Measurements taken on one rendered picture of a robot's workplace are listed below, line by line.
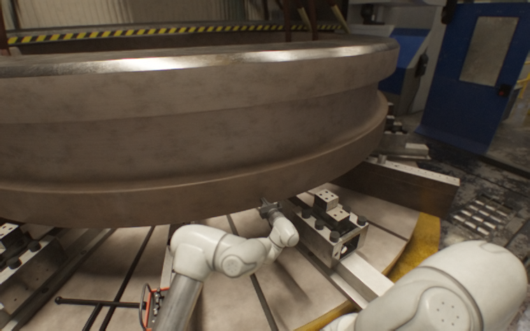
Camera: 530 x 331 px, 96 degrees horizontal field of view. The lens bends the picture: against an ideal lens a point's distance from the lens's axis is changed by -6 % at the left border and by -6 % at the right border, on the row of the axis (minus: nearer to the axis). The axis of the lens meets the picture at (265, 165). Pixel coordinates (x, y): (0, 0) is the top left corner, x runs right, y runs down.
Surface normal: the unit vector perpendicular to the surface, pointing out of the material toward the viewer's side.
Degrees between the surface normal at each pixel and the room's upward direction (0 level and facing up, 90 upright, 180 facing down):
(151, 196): 90
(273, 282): 0
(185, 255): 38
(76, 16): 90
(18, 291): 90
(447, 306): 24
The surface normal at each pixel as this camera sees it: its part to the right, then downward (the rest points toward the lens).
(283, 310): -0.01, -0.87
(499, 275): 0.20, -0.61
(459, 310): -0.07, -0.60
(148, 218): 0.14, 0.48
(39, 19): 0.54, 0.41
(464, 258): -0.10, -0.96
